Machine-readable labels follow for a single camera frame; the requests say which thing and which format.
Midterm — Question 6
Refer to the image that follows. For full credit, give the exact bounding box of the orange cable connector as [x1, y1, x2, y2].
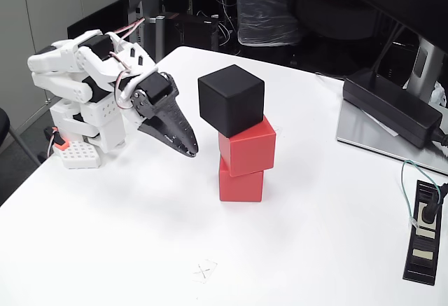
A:
[43, 126, 69, 151]

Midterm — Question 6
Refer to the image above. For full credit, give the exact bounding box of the plastic-wrapped black equipment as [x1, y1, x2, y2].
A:
[232, 0, 304, 47]

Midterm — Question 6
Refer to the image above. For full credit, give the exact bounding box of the black equipment box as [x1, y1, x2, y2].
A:
[164, 11, 220, 51]

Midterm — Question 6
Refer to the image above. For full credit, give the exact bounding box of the silver post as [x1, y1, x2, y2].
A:
[149, 15, 166, 64]

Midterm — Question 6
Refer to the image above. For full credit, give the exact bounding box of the black office chair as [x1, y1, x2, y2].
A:
[0, 107, 43, 167]

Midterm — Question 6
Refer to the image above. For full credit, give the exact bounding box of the black block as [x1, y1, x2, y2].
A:
[197, 64, 266, 138]

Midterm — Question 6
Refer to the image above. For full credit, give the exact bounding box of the red block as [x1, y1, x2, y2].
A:
[218, 115, 277, 177]
[219, 157, 265, 203]

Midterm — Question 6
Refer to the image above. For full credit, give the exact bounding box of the black power adapter brick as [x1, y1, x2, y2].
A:
[342, 69, 444, 149]

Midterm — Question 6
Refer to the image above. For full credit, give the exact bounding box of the green cable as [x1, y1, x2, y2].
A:
[400, 159, 442, 230]

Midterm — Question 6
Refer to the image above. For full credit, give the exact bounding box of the white plastic bag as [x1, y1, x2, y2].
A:
[428, 81, 448, 107]

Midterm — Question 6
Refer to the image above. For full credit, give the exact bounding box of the white paper sheet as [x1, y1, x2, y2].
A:
[363, 109, 400, 137]

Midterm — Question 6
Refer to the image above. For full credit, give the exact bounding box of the black power plug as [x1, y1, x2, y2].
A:
[419, 181, 448, 225]

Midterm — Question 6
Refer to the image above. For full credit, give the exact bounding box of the black power strip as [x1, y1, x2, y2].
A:
[402, 179, 442, 286]

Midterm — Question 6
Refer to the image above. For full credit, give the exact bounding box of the silver monitor stand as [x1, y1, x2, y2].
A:
[336, 36, 448, 176]

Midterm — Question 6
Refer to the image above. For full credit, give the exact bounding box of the clear tape with X mark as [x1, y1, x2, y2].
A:
[188, 258, 218, 284]

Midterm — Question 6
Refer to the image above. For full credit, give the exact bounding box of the white perforated table clamp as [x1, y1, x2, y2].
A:
[57, 140, 103, 170]

